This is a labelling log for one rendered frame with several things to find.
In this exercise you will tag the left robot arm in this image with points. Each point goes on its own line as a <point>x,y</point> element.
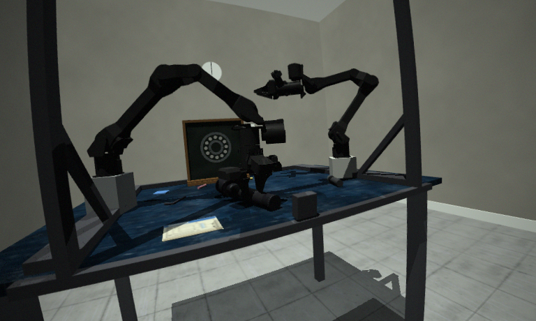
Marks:
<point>165,80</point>

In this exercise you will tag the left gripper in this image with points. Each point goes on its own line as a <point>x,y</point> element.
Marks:
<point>233,173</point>

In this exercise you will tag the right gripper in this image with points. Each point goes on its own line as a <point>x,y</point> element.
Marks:
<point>270,89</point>

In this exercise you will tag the black metal support frame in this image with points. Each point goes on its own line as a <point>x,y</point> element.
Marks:
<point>55,153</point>

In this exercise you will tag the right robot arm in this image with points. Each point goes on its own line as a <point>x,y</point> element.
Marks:
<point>367,84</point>

